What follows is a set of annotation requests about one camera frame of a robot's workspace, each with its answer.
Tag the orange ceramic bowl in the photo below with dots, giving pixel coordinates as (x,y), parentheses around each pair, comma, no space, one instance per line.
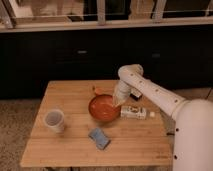
(101,108)

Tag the dark cabinet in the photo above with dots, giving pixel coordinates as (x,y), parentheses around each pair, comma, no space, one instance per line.
(173,57)

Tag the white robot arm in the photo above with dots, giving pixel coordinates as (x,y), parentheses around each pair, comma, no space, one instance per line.
(193,141)

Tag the clear plastic bottle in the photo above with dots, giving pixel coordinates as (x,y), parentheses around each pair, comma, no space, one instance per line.
(136,112)

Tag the wooden table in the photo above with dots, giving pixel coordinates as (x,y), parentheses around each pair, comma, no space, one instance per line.
(133,142)

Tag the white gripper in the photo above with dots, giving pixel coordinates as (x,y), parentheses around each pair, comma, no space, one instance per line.
(121,93)

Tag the blue sponge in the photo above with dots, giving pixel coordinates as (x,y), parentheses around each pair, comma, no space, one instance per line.
(100,139)

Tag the white plastic cup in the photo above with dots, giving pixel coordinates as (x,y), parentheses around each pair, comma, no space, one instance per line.
(54,120)

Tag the orange carrot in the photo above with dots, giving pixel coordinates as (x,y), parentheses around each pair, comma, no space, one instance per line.
(97,91)

